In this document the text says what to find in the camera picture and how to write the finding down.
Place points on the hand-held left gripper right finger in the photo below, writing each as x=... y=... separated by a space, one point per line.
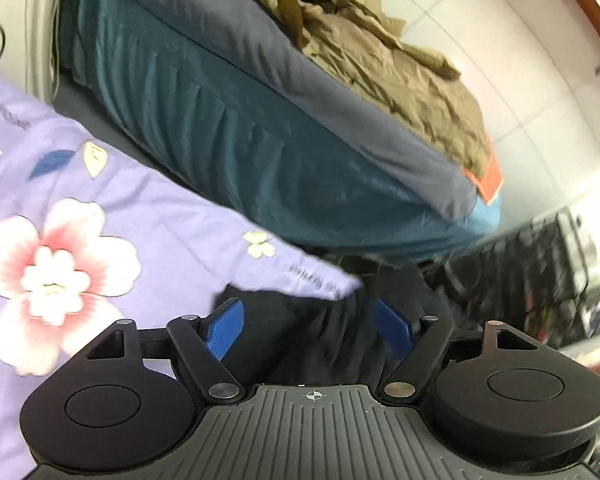
x=392 y=330

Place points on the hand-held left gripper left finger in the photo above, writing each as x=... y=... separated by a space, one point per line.
x=224 y=330

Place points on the black quilted hooded jacket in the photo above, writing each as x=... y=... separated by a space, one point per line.
x=305 y=332

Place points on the purple floral bed sheet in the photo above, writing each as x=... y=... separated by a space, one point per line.
x=130 y=195

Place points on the orange cloth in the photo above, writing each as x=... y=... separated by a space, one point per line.
x=487 y=180

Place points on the bed with blue grey sheets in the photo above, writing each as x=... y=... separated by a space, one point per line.
x=260 y=125

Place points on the olive green jacket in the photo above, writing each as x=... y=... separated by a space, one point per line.
x=380 y=60

